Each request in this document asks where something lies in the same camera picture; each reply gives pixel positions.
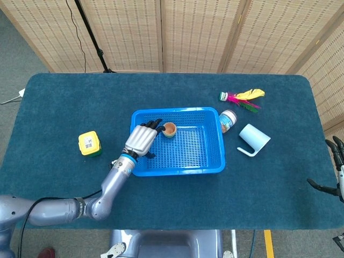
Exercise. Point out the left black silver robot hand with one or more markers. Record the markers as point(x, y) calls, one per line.
point(141, 139)

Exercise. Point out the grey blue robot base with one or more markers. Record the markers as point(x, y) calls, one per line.
point(166, 244)

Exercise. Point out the dark blue table carpet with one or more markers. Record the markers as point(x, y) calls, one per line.
point(80, 107)

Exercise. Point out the white floor strip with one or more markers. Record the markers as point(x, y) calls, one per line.
point(234, 242)

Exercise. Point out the black tripod stand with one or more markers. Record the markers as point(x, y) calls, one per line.
point(92, 40)

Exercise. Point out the small orange stacking cups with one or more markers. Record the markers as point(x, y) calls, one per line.
point(169, 129)

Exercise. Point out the colourful feather shuttlecock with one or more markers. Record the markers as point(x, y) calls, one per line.
point(247, 94)

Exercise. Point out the clear jar with blue label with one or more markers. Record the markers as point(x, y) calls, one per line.
point(228, 121)

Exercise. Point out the white mug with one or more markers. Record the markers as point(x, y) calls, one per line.
point(255, 137)

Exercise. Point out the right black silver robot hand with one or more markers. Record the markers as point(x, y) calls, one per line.
point(341, 172)

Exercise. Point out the green box with yellow lid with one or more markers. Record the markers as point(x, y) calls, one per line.
point(88, 143)

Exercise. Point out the bamboo folding screen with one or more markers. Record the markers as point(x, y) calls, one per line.
point(188, 35)

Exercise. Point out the yellow floor tape strip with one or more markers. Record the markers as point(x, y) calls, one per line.
point(268, 244)

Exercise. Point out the blue plastic mesh basket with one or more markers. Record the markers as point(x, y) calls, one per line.
point(188, 150)

